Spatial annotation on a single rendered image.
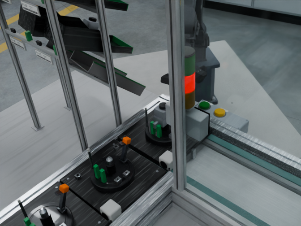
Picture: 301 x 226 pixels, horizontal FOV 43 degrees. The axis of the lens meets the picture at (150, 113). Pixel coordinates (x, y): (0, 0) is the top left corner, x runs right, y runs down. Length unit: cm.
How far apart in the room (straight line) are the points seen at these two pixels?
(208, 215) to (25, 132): 85
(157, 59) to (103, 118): 51
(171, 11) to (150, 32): 331
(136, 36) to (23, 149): 269
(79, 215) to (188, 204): 33
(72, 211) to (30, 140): 53
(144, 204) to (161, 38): 300
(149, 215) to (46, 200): 31
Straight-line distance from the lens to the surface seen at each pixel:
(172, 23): 83
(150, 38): 401
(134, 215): 113
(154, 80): 180
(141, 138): 133
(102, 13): 121
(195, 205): 118
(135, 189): 117
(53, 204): 117
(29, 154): 154
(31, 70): 381
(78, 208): 116
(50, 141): 157
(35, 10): 116
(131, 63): 195
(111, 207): 112
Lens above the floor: 187
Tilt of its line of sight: 39 degrees down
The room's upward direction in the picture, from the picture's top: 5 degrees counter-clockwise
